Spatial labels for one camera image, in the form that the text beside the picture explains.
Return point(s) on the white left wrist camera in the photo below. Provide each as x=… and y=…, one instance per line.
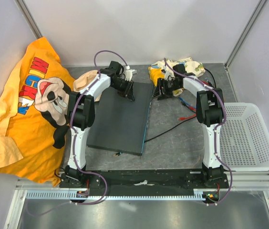
x=129, y=73

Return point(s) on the white perforated plastic basket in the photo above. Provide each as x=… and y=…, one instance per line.
x=244, y=139

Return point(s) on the dark grey network switch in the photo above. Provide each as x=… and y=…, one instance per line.
x=120, y=124

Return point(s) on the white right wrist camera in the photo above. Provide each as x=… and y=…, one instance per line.
x=166, y=73

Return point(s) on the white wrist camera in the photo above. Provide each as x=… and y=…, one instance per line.
x=129, y=73
x=166, y=73

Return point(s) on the orange Mickey t-shirt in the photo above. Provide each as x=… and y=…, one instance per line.
x=33, y=121

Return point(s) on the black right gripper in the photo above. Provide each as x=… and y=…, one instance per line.
x=161, y=82

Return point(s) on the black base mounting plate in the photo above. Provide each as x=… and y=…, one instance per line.
x=179, y=178

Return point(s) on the beige bucket hat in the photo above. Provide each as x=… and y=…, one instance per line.
x=84, y=80

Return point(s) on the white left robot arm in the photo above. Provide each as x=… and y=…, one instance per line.
x=81, y=110

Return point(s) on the patterned white yellow cloth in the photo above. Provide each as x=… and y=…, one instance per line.
x=191, y=66

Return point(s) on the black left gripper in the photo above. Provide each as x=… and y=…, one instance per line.
x=128, y=92

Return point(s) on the slotted grey cable duct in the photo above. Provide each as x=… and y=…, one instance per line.
x=93, y=195

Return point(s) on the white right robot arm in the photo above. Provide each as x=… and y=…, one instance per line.
x=210, y=110

